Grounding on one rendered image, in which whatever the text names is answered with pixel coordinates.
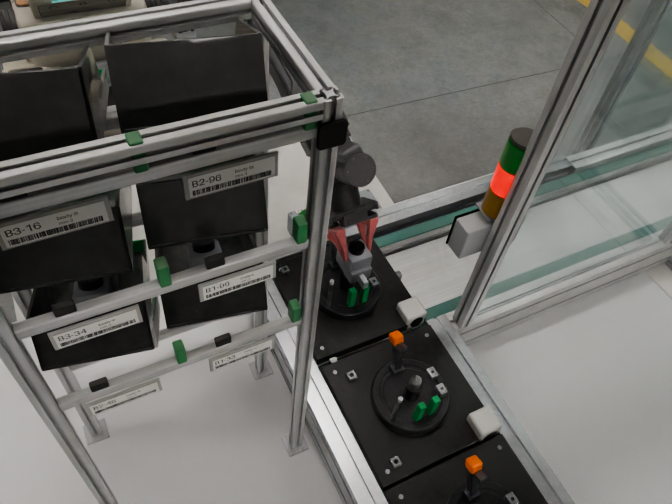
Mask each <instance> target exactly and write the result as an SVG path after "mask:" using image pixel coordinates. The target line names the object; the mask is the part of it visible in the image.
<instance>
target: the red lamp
mask: <svg viewBox="0 0 672 504"><path fill-rule="evenodd" d="M513 180H514V175H511V174H509V173H507V172H505V171H504V170H503V169H502V168H501V166H500V164H499V162H498V165H497V167H496V170H495V172H494V175H493V177H492V180H491V182H490V187H491V190H492V191H493V192H494V193H495V194H496V195H498V196H499V197H502V198H506V196H507V193H508V191H509V189H510V186H511V184H512V182H513Z"/></svg>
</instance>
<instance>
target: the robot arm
mask: <svg viewBox="0 0 672 504"><path fill-rule="evenodd" d="M188 1H194V0H160V3H161V6H163V5H169V4H175V3H181V2H188ZM269 73H270V75H271V77H272V78H273V80H274V82H275V84H276V86H277V88H278V91H279V93H280V96H281V98H282V97H286V96H291V95H295V94H299V93H303V91H302V89H301V88H300V86H299V85H298V83H297V82H296V81H295V79H294V78H293V76H292V75H291V73H290V72H289V71H288V69H287V68H286V66H285V65H284V63H283V62H282V61H281V59H280V58H279V56H278V55H277V53H276V52H275V51H274V49H273V48H272V46H271V45H270V43H269ZM349 136H351V133H350V131H349V129H347V137H346V142H345V143H344V144H343V145H340V146H338V152H337V160H336V168H335V176H334V185H333V193H332V201H331V209H330V217H329V226H328V234H327V236H328V237H329V238H330V239H331V241H332V242H333V243H334V245H335V246H336V248H337V250H338V252H339V253H340V255H341V257H342V259H343V261H345V262H348V252H347V242H346V232H345V228H343V227H348V226H351V225H354V224H356V225H357V228H358V232H359V235H360V238H361V239H362V240H363V242H364V243H365V245H366V246H367V248H368V250H369V251H371V245H372V239H373V236H374V233H375V230H376V227H377V224H378V221H379V217H378V213H376V212H374V211H371V210H373V209H379V205H378V201H375V200H372V199H369V198H366V197H360V193H359V188H358V187H364V186H367V185H368V184H370V183H371V182H372V180H373V179H374V177H375V174H376V164H375V161H374V159H373V158H372V157H371V156H370V155H368V154H366V153H364V152H363V150H362V148H361V146H360V145H359V144H358V143H356V142H353V141H351V139H350V137H349ZM311 140H312V139H310V140H306V141H302V142H300V144H301V146H302V148H303V150H304V152H305V154H306V156H308V157H310V153H311ZM337 221H339V223H338V222H337ZM339 224H340V226H341V227H340V226H339ZM366 226H367V239H366Z"/></svg>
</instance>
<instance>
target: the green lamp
mask: <svg viewBox="0 0 672 504"><path fill-rule="evenodd" d="M524 154H525V150H521V149H519V148H517V147H516V146H515V145H513V144H512V142H511V141H510V138H509V137H508V140H507V142H506V145H505V147H504V150H503V152H502V155H501V157H500V160H499V164H500V166H501V168H502V169H503V170H504V171H505V172H507V173H509V174H511V175H514V176H515V175H516V173H517V170H518V168H519V166H520V164H521V161H522V159H523V157H524Z"/></svg>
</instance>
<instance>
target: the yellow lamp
mask: <svg viewBox="0 0 672 504"><path fill-rule="evenodd" d="M503 202H504V198H502V197H499V196H498V195H496V194H495V193H494V192H493V191H492V190H491V187H490V185H489V187H488V190H487V192H486V195H485V197H484V200H483V202H482V210H483V212H484V213H485V214H486V215H487V216H489V217H490V218H493V219H496V218H497V216H498V214H499V212H500V209H501V207H502V205H503Z"/></svg>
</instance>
